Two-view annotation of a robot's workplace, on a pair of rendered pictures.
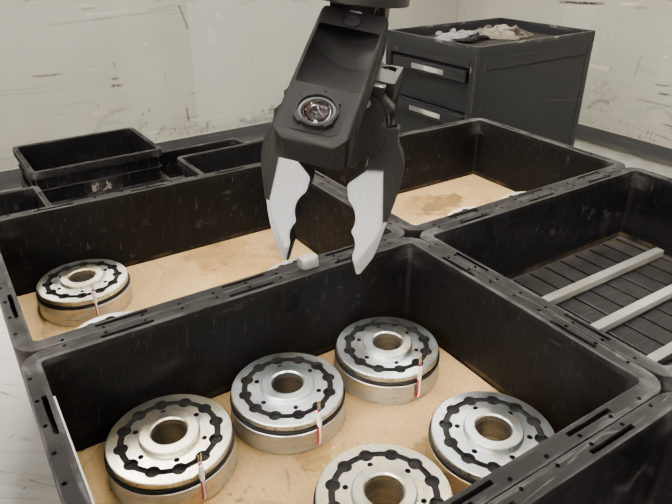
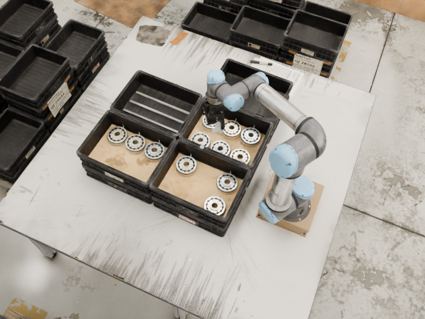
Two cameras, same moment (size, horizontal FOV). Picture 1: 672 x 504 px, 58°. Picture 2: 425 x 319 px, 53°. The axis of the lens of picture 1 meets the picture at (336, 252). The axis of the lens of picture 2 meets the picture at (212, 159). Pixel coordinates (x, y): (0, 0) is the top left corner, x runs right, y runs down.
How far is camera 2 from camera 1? 2.08 m
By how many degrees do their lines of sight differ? 81
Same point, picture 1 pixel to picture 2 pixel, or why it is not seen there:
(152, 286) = (200, 200)
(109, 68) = not seen: outside the picture
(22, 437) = (236, 221)
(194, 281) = (193, 193)
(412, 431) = (212, 134)
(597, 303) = (154, 118)
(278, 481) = (233, 145)
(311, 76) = not seen: hidden behind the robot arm
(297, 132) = not seen: hidden behind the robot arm
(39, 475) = (240, 209)
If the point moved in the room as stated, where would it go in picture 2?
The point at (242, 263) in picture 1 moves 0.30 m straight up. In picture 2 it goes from (179, 189) to (176, 158)
